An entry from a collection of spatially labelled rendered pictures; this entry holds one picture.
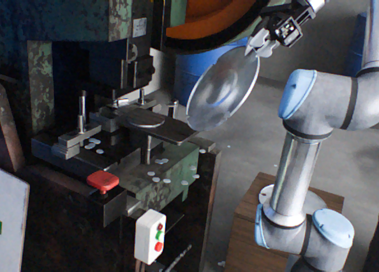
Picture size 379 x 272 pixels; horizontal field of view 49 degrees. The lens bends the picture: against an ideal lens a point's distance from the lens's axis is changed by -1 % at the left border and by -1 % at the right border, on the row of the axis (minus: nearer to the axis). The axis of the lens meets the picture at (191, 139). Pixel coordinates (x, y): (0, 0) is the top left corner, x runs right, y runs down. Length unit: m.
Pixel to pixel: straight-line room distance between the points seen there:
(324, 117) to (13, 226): 1.03
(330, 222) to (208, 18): 0.80
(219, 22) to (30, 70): 0.65
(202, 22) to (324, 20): 2.99
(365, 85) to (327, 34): 3.52
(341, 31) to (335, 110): 3.53
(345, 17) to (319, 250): 3.43
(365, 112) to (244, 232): 0.95
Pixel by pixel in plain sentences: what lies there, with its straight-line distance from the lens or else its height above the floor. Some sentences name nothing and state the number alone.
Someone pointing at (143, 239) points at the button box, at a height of 0.58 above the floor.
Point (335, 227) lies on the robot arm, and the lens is 1.19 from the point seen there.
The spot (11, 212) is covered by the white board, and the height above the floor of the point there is 0.47.
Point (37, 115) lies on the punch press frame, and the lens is 1.43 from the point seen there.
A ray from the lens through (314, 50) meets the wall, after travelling 4.52.
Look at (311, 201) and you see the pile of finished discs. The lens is 1.89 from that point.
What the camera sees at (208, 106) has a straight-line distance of 1.22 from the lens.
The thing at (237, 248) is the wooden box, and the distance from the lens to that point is 1.81.
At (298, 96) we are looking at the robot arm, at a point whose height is 1.05.
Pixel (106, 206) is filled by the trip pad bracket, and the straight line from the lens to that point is 1.08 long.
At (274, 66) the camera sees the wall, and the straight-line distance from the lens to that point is 4.67.
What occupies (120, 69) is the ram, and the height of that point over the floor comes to 0.95.
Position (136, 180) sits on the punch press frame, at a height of 0.65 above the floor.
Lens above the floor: 1.33
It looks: 26 degrees down
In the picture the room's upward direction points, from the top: 7 degrees clockwise
